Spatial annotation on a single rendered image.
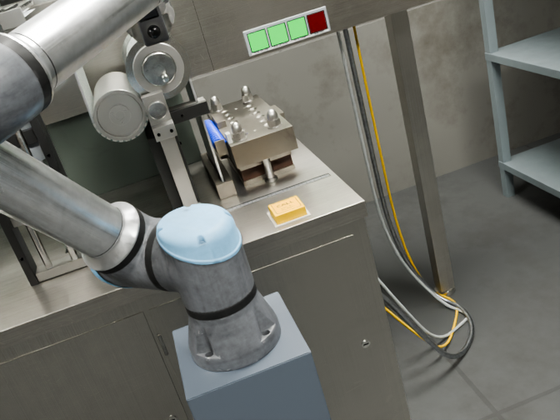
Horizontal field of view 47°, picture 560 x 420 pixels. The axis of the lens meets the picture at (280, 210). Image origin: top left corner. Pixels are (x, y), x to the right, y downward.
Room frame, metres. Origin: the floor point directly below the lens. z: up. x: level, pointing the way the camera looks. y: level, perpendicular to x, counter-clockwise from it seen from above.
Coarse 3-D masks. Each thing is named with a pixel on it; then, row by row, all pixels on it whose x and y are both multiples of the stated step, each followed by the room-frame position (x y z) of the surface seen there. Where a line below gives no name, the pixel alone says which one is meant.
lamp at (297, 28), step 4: (296, 20) 1.88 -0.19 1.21; (300, 20) 1.88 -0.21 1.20; (304, 20) 1.89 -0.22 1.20; (288, 24) 1.88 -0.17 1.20; (292, 24) 1.88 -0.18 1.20; (296, 24) 1.88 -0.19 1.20; (300, 24) 1.88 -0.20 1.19; (304, 24) 1.89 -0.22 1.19; (292, 28) 1.88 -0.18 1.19; (296, 28) 1.88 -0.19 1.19; (300, 28) 1.88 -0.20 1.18; (304, 28) 1.88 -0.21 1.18; (292, 32) 1.88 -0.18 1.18; (296, 32) 1.88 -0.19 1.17; (300, 32) 1.88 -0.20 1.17; (304, 32) 1.88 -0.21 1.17; (292, 36) 1.88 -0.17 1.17; (296, 36) 1.88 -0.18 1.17; (300, 36) 1.88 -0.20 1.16
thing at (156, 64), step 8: (152, 56) 1.49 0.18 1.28; (160, 56) 1.49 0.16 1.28; (168, 56) 1.49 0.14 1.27; (144, 64) 1.48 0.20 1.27; (152, 64) 1.49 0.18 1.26; (160, 64) 1.49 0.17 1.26; (168, 64) 1.49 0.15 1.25; (144, 72) 1.48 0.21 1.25; (152, 72) 1.49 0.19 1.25; (160, 72) 1.49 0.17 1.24; (168, 72) 1.49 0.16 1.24; (152, 80) 1.48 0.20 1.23; (160, 80) 1.49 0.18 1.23
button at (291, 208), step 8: (288, 200) 1.32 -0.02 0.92; (296, 200) 1.31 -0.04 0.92; (272, 208) 1.30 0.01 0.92; (280, 208) 1.29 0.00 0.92; (288, 208) 1.28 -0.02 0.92; (296, 208) 1.27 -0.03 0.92; (304, 208) 1.27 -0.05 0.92; (272, 216) 1.29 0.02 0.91; (280, 216) 1.26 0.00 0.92; (288, 216) 1.26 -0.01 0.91; (296, 216) 1.26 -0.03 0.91
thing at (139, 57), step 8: (144, 48) 1.49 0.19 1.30; (152, 48) 1.50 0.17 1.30; (160, 48) 1.50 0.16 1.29; (168, 48) 1.50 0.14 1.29; (136, 56) 1.49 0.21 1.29; (144, 56) 1.49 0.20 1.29; (176, 56) 1.50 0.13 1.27; (136, 64) 1.49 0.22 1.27; (176, 64) 1.50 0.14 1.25; (136, 72) 1.49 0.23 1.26; (176, 72) 1.50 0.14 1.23; (144, 80) 1.49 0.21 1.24; (176, 80) 1.50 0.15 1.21; (144, 88) 1.49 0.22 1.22; (152, 88) 1.49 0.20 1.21; (160, 88) 1.50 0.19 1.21; (168, 88) 1.50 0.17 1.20
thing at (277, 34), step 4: (280, 24) 1.88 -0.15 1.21; (268, 28) 1.87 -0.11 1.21; (272, 28) 1.87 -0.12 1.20; (276, 28) 1.87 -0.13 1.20; (280, 28) 1.87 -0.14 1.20; (284, 28) 1.88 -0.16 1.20; (272, 32) 1.87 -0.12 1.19; (276, 32) 1.87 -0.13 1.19; (280, 32) 1.87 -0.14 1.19; (284, 32) 1.88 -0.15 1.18; (272, 36) 1.87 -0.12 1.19; (276, 36) 1.87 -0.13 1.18; (280, 36) 1.87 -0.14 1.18; (284, 36) 1.88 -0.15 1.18; (272, 40) 1.87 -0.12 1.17; (276, 40) 1.87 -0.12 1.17; (280, 40) 1.87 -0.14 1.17; (284, 40) 1.88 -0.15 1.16; (272, 44) 1.87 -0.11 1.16
